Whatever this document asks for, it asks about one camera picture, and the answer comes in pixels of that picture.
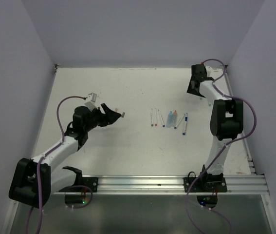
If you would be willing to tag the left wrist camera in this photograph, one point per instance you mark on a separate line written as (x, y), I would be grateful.
(90, 101)

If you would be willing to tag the orange highlighter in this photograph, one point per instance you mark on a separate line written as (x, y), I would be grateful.
(174, 118)

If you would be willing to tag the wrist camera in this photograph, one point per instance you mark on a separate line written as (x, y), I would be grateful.
(210, 70)
(90, 101)

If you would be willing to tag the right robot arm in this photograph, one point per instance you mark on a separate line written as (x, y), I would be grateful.
(226, 121)

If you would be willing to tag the peach capped marker pen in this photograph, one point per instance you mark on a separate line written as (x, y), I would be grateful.
(155, 117)

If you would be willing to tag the light blue highlighter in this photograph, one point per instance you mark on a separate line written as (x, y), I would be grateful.
(169, 119)

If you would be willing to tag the purple capped marker pen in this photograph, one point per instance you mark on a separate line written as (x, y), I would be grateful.
(161, 118)

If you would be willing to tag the aluminium rail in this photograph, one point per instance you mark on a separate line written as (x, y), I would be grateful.
(174, 185)

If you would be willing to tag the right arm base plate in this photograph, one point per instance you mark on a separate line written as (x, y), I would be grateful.
(207, 183)

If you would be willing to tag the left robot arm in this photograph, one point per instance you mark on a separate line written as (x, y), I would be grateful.
(32, 182)

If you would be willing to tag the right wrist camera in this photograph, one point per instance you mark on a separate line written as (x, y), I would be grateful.
(210, 70)

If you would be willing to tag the light blue capped marker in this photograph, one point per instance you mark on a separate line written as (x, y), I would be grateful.
(179, 121)

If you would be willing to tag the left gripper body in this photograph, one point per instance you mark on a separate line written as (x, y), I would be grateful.
(96, 117)

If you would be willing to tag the dark blue capped marker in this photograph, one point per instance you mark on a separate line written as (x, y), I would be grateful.
(185, 124)

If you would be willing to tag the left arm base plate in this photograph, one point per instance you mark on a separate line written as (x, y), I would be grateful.
(91, 182)

